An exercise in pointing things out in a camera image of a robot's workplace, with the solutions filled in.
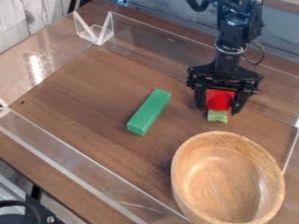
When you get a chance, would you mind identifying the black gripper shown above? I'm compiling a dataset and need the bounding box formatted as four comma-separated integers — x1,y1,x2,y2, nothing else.
187,62,263,115

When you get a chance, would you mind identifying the red plush toy green stem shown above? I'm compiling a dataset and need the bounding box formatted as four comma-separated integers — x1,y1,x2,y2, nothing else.
206,89,235,123

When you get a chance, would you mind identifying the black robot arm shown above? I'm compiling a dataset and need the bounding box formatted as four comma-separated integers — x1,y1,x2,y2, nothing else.
186,0,263,115

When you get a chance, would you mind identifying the green rectangular block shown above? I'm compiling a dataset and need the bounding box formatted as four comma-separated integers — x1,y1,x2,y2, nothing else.
126,88,172,136

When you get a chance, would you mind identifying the oval wooden bowl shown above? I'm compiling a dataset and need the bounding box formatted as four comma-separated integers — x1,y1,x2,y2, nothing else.
171,131,286,224

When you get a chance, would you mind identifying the black clamp with bolt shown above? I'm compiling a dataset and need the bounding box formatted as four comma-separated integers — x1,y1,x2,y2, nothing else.
24,196,66,224

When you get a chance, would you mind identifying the clear acrylic back wall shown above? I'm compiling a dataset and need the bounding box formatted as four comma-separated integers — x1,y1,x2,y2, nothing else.
103,12,299,127

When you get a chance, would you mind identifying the clear acrylic wall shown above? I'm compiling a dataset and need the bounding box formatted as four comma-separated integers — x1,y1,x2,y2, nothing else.
0,108,191,224
103,12,299,127

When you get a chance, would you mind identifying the clear acrylic corner bracket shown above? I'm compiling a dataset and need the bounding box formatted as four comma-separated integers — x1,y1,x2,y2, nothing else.
72,11,115,46

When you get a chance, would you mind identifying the clear acrylic front wall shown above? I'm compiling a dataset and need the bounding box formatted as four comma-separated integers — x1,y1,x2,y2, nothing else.
0,108,191,224

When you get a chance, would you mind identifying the black cable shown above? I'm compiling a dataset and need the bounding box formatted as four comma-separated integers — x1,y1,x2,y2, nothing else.
0,199,39,224

